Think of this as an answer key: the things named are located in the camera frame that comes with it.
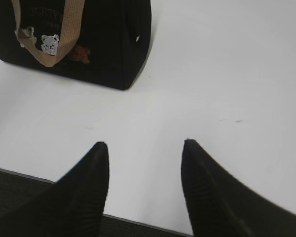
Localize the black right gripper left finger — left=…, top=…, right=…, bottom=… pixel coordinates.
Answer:
left=0, top=142, right=109, bottom=237

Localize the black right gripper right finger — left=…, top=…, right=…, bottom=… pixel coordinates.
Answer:
left=181, top=139, right=296, bottom=237

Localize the black canvas tote bag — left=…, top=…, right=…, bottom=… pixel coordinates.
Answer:
left=0, top=0, right=152, bottom=90

